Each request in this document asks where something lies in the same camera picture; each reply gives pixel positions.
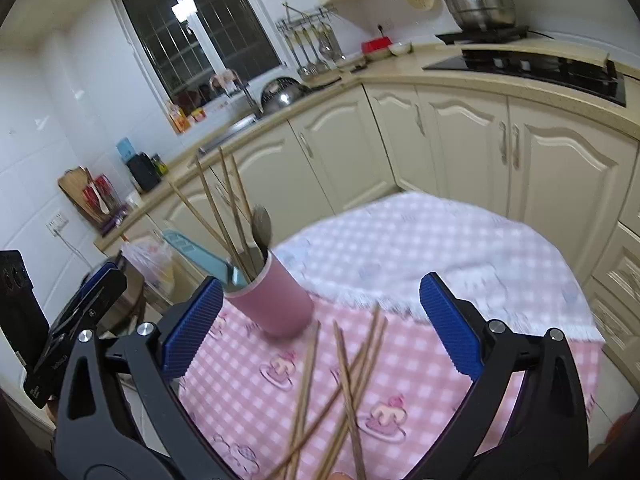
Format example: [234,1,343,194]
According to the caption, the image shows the wooden chopstick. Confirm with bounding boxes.
[195,159,254,282]
[280,321,321,479]
[314,304,386,479]
[333,321,367,480]

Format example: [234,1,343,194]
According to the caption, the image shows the black spork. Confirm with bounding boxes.
[250,205,272,263]

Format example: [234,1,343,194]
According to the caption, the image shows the kitchen window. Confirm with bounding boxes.
[117,0,285,113]

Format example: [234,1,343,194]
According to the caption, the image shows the light blue tray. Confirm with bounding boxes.
[160,230,232,285]

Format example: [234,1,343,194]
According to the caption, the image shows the pink checkered tablecloth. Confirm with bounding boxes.
[179,192,603,479]

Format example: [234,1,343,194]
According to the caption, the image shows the pink utensil cup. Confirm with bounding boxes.
[224,252,314,338]

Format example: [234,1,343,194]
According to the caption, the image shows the wooden cutting board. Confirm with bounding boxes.
[58,167,108,230]

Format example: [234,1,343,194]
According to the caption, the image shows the black knife block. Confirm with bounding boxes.
[126,153,162,193]

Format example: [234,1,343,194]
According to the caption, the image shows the cream lower cabinets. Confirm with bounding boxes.
[94,81,640,376]

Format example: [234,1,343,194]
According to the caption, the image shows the orange bottle on windowsill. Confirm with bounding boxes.
[167,101,191,134]

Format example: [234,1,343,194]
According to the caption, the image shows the steel sink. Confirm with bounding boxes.
[198,114,259,156]

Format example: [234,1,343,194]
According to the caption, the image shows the steel faucet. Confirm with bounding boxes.
[233,75,264,118]

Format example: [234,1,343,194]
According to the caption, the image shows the steel wok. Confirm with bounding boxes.
[260,77,324,115]

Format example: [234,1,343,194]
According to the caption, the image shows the black gas stove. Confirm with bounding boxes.
[422,41,627,107]

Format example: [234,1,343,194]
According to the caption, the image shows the white bowl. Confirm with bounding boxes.
[388,42,412,56]

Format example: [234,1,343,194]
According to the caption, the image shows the red container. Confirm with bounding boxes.
[361,36,392,55]

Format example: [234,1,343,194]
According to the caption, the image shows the hanging utensil rack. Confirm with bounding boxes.
[277,1,344,81]

